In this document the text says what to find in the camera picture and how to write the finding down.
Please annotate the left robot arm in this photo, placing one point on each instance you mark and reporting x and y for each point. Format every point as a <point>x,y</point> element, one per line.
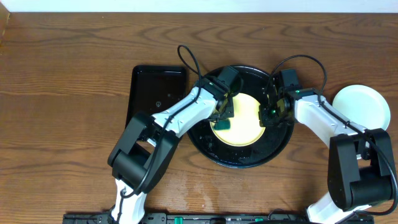
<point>144,151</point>

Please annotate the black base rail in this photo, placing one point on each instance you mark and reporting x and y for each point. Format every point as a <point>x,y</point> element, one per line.
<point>163,218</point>

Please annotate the black round tray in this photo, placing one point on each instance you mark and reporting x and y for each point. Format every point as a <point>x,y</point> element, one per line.
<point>267,147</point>

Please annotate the green yellow sponge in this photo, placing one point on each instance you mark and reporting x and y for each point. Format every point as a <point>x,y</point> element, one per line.
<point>222,124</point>

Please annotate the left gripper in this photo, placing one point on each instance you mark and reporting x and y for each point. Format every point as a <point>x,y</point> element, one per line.
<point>224,109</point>

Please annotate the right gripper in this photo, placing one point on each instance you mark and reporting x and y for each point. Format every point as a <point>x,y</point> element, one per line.
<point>265,121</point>

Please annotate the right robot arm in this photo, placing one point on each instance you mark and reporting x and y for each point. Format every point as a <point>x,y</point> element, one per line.
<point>361,170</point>

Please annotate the black rectangular tray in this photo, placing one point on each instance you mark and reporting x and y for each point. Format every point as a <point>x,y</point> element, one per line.
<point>155,88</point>

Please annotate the yellow plate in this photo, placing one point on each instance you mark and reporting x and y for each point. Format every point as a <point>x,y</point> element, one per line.
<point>245,128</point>

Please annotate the light green plate front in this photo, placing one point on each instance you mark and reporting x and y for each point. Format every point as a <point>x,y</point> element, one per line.
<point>363,105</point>

